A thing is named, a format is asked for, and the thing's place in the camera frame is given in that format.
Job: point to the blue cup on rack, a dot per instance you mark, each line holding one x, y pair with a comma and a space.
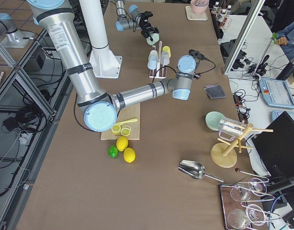
152, 62

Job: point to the wine glass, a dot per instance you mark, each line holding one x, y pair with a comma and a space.
239, 219
252, 191

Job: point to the black computer monitor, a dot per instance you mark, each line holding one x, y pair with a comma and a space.
276, 149

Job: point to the glass mug on stand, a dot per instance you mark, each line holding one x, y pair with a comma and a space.
229, 129

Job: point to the green lime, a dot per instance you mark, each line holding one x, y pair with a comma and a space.
113, 151

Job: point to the grey cloth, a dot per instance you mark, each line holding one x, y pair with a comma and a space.
214, 91

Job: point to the grey cup on rack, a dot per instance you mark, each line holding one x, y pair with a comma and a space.
165, 58

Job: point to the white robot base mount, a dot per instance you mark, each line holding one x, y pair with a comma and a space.
105, 64

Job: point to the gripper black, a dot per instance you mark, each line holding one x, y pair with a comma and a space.
147, 28

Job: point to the blue teach pendant far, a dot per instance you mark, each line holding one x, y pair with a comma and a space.
276, 93

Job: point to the green cup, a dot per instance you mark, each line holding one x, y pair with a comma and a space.
153, 38

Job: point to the yellow plastic knife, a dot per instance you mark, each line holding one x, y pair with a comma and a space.
127, 121

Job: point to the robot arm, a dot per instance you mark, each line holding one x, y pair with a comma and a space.
100, 108
135, 19

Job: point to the wooden cutting board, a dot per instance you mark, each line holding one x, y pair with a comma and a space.
130, 112

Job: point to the aluminium frame post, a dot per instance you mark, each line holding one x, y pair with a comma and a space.
248, 23

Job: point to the lemon slice lower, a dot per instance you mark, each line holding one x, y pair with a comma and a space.
125, 130

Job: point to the white cup on rack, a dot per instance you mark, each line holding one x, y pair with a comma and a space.
153, 53

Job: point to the wine glass upper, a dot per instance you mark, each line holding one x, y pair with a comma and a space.
252, 191

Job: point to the cream tray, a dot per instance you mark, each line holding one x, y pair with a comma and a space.
196, 13

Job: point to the yellow cup on rack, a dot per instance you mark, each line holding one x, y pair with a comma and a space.
167, 49

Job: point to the pink bowl of ice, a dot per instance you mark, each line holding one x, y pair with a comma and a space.
199, 6

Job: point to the lemon slice top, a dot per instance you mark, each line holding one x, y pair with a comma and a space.
116, 129

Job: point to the lemon slice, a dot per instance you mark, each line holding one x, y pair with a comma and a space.
125, 130
116, 129

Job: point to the yellow lemon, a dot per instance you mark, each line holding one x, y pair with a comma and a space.
122, 143
129, 155

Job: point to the white wire cup rack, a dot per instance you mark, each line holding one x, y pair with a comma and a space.
160, 72

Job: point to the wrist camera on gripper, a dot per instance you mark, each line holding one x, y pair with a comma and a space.
196, 54
145, 15

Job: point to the wine glass lower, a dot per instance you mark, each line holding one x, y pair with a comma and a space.
239, 219

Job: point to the wooden stand base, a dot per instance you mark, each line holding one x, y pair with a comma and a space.
224, 155

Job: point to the green bowl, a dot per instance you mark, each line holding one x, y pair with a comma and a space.
212, 120

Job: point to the black tablet frame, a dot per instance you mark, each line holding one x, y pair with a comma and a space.
228, 204

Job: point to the metal scoop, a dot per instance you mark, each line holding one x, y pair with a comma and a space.
195, 170

